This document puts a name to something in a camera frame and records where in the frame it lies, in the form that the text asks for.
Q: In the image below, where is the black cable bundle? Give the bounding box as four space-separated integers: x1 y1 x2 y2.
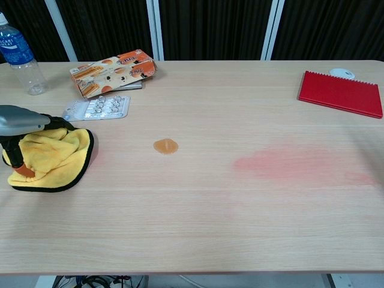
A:
53 274 148 288

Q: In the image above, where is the yellow cloth with black edge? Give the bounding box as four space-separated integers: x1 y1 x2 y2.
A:
2 127 95 193

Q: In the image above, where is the red spiral notebook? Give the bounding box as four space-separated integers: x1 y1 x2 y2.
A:
297 70 384 119

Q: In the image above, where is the white partition post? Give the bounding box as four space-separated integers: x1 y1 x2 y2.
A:
145 0 166 61
260 0 286 61
44 0 79 62

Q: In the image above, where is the orange snack box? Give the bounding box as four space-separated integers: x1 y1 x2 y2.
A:
69 49 157 100

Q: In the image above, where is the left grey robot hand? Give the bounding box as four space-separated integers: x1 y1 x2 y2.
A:
0 104 78 178

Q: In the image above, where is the clear bottle with blue label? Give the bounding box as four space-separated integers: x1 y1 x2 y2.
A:
0 11 49 96

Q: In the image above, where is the white round disc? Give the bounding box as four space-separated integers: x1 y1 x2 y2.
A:
328 68 356 80

